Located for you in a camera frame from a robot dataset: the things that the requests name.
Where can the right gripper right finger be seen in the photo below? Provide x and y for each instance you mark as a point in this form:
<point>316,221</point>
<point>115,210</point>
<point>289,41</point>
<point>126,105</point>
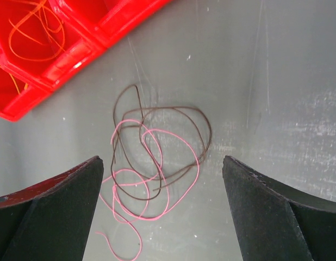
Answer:
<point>274,221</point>

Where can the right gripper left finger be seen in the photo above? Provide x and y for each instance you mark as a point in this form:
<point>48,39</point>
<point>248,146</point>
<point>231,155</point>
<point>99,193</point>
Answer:
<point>51,220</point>

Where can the red four-compartment bin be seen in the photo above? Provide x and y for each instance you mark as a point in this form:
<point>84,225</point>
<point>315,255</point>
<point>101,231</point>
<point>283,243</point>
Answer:
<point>43,44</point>

